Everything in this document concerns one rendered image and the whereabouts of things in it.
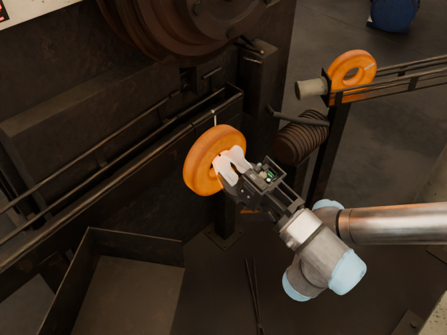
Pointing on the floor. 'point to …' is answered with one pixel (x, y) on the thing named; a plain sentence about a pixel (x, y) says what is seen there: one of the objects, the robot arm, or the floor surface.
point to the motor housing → (298, 147)
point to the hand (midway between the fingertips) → (215, 154)
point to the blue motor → (393, 14)
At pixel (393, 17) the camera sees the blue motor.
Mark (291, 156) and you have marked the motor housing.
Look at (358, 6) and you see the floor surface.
